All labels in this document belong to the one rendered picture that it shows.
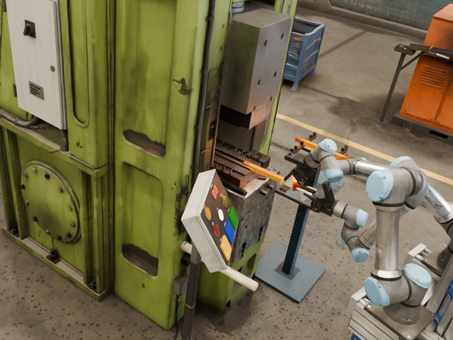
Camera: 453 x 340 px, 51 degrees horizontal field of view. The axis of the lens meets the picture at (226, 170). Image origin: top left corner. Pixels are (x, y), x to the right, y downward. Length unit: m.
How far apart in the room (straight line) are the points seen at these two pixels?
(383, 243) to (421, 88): 3.99
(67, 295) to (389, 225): 2.01
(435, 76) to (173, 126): 4.04
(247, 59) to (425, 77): 3.83
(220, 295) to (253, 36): 1.55
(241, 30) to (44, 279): 2.00
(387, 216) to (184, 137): 0.90
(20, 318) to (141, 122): 1.39
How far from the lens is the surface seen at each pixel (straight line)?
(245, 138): 2.77
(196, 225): 1.84
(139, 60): 2.24
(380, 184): 1.86
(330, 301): 3.32
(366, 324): 2.30
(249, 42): 2.10
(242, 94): 2.18
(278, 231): 3.73
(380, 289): 1.97
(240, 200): 2.44
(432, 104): 5.84
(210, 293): 2.99
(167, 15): 2.08
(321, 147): 2.24
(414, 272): 2.08
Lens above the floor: 2.32
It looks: 32 degrees down
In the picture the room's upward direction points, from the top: 8 degrees clockwise
